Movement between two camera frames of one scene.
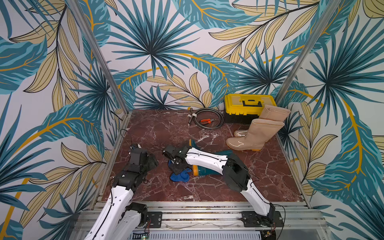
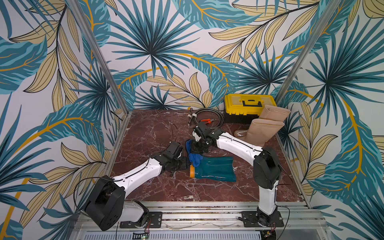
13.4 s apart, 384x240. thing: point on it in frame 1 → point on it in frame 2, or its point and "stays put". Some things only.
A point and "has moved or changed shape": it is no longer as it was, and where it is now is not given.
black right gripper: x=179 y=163 → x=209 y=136
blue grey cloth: x=183 y=176 has moved or changed shape
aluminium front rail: x=214 y=220 stays put
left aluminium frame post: x=77 y=7 stays put
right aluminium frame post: x=307 y=51 stays put
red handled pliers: x=207 y=121 stays put
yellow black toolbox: x=243 y=108 stays put
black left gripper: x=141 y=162 → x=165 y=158
